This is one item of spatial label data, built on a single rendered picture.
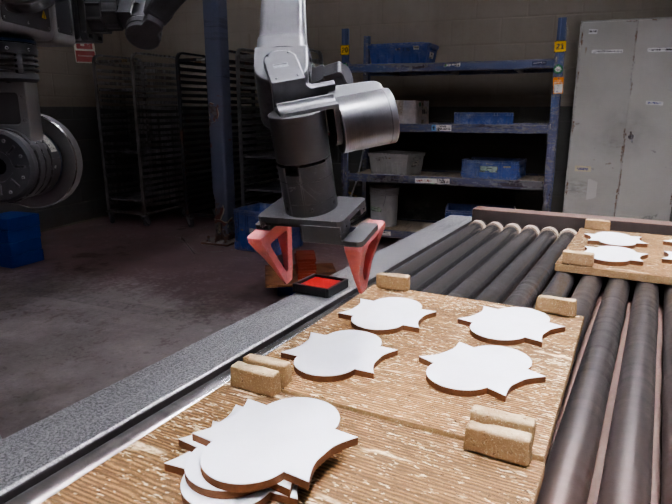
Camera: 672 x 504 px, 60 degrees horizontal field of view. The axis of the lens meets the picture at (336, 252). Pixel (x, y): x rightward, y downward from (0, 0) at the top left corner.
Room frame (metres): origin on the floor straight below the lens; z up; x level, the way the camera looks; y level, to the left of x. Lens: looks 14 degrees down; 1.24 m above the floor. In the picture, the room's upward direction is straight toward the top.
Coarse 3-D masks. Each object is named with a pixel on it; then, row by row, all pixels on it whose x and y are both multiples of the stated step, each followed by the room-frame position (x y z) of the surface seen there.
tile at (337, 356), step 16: (320, 336) 0.72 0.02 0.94; (336, 336) 0.72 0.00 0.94; (352, 336) 0.72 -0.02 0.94; (368, 336) 0.72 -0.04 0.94; (288, 352) 0.67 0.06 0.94; (304, 352) 0.67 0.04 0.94; (320, 352) 0.67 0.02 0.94; (336, 352) 0.67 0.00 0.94; (352, 352) 0.67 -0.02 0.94; (368, 352) 0.67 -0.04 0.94; (384, 352) 0.67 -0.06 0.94; (304, 368) 0.63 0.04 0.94; (320, 368) 0.63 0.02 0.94; (336, 368) 0.63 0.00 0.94; (352, 368) 0.63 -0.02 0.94; (368, 368) 0.63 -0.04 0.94
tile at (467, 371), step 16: (448, 352) 0.67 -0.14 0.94; (464, 352) 0.67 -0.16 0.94; (480, 352) 0.67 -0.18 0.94; (496, 352) 0.67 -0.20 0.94; (512, 352) 0.67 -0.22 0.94; (432, 368) 0.63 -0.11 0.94; (448, 368) 0.63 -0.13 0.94; (464, 368) 0.63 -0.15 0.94; (480, 368) 0.63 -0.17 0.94; (496, 368) 0.63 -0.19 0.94; (512, 368) 0.63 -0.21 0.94; (528, 368) 0.63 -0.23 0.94; (432, 384) 0.60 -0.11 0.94; (448, 384) 0.59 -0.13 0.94; (464, 384) 0.59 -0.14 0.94; (480, 384) 0.59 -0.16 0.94; (496, 384) 0.59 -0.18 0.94; (512, 384) 0.59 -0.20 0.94
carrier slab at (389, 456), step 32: (224, 384) 0.60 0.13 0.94; (192, 416) 0.53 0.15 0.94; (224, 416) 0.53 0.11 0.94; (352, 416) 0.53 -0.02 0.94; (128, 448) 0.48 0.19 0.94; (160, 448) 0.48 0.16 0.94; (352, 448) 0.48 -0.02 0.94; (384, 448) 0.48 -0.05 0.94; (416, 448) 0.48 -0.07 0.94; (448, 448) 0.48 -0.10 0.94; (96, 480) 0.43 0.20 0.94; (128, 480) 0.43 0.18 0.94; (160, 480) 0.43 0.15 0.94; (320, 480) 0.43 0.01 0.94; (352, 480) 0.43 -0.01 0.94; (384, 480) 0.43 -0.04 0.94; (416, 480) 0.43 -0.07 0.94; (448, 480) 0.43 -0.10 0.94; (480, 480) 0.43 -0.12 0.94; (512, 480) 0.43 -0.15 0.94
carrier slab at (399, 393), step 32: (320, 320) 0.81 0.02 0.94; (448, 320) 0.81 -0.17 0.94; (576, 320) 0.81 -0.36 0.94; (416, 352) 0.69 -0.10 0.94; (544, 352) 0.69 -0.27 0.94; (288, 384) 0.60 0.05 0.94; (320, 384) 0.60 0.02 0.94; (352, 384) 0.60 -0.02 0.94; (384, 384) 0.60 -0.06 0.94; (416, 384) 0.60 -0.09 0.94; (544, 384) 0.60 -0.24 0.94; (384, 416) 0.54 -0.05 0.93; (416, 416) 0.53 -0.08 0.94; (448, 416) 0.53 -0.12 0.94; (544, 416) 0.53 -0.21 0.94; (544, 448) 0.48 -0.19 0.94
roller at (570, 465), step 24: (624, 288) 1.03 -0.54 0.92; (600, 312) 0.90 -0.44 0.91; (624, 312) 0.93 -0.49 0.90; (600, 336) 0.78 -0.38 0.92; (600, 360) 0.70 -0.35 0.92; (576, 384) 0.65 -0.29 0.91; (600, 384) 0.64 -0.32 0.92; (576, 408) 0.58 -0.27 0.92; (600, 408) 0.59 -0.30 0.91; (576, 432) 0.53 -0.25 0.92; (600, 432) 0.56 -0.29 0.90; (552, 456) 0.50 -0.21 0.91; (576, 456) 0.49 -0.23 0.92; (552, 480) 0.45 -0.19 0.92; (576, 480) 0.45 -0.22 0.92
